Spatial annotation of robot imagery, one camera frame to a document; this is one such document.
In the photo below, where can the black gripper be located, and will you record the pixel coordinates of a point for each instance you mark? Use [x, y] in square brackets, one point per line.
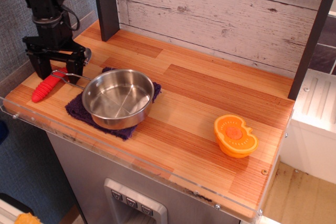
[55, 34]

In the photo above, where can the red handled metal spoon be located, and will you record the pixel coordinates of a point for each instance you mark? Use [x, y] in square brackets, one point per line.
[46, 86]

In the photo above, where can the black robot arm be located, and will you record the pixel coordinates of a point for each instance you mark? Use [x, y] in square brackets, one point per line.
[49, 9]

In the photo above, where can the orange slice toy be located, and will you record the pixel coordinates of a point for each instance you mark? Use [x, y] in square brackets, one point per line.
[234, 137]

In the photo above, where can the purple cloth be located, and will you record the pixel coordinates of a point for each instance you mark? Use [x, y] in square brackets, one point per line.
[123, 130]

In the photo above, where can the stainless steel saucepan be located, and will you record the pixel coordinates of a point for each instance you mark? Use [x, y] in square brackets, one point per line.
[118, 99]

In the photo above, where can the clear acrylic edge guard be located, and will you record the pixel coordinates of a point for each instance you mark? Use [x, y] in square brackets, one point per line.
[178, 159]

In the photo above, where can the grey toy kitchen cabinet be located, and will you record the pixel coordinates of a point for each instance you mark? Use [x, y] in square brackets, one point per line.
[87, 172]

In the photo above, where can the silver dispenser panel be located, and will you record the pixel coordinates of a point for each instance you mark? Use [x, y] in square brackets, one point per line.
[128, 205]

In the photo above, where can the orange object bottom left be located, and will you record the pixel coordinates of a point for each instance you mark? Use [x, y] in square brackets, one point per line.
[27, 218]

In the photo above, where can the white toy sink unit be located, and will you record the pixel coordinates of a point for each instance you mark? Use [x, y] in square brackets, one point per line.
[309, 143]

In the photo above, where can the dark grey left post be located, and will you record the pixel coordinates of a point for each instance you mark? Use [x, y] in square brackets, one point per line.
[108, 18]

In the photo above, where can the dark grey post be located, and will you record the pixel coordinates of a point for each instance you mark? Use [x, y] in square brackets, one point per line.
[314, 36]
[108, 18]

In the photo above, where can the dark grey right post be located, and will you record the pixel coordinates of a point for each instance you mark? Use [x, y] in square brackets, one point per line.
[314, 36]

